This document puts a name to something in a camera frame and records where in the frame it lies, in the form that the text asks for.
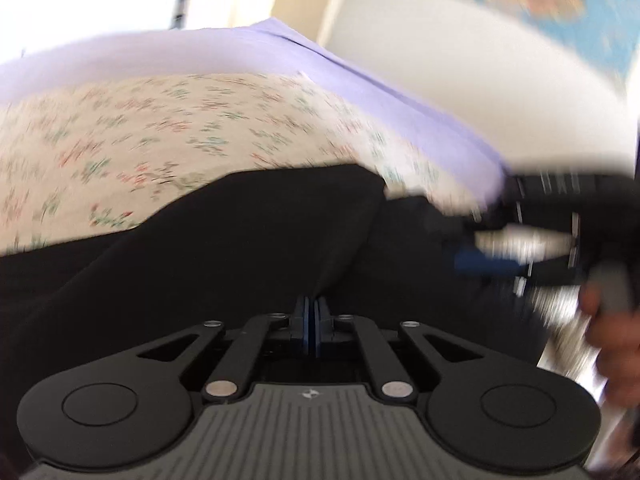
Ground floral patterned cloth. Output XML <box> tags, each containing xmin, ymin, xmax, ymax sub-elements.
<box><xmin>1</xmin><ymin>74</ymin><xmax>476</xmax><ymax>254</ymax></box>

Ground black pants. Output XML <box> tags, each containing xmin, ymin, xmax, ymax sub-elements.
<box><xmin>1</xmin><ymin>165</ymin><xmax>547</xmax><ymax>467</ymax></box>

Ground lavender bed sheet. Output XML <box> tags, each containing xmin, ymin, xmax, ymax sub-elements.
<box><xmin>1</xmin><ymin>18</ymin><xmax>506</xmax><ymax>202</ymax></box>

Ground person's right hand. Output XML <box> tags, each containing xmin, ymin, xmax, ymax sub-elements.
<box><xmin>579</xmin><ymin>284</ymin><xmax>640</xmax><ymax>408</ymax></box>

